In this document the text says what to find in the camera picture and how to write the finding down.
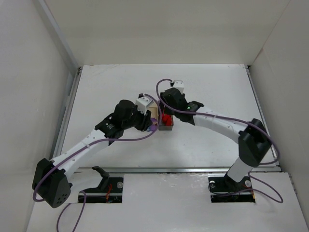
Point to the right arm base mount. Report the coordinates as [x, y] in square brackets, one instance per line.
[225, 190]

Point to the aluminium rail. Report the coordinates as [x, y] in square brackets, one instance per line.
[273, 149]
[170, 170]
[68, 106]

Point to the amber transparent container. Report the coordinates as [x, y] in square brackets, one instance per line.
[154, 113]

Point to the purple lego piece with butterfly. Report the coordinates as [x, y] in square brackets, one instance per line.
[153, 126]

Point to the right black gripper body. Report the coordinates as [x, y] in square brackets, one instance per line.
[167, 99]

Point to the aluminium front rail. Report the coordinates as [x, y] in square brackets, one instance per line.
[170, 170]

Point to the aluminium right rail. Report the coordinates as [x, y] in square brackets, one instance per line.
[273, 149]

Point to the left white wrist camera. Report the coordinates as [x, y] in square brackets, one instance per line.
[143, 103]

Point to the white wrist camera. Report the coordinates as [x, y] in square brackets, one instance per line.
[143, 103]
[177, 84]

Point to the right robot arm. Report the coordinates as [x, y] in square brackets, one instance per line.
[252, 142]

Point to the grey transparent container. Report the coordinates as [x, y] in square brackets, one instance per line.
[165, 128]

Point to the red curved lego brick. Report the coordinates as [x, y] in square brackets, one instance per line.
[166, 120]

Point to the aluminium left rail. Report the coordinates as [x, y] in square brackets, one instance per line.
[68, 106]

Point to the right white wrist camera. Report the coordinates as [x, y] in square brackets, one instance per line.
[177, 84]

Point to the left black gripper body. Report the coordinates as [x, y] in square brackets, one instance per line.
[145, 121]

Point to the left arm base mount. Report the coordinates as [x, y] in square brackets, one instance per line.
[106, 187]

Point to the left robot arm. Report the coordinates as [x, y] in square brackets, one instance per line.
[101, 137]

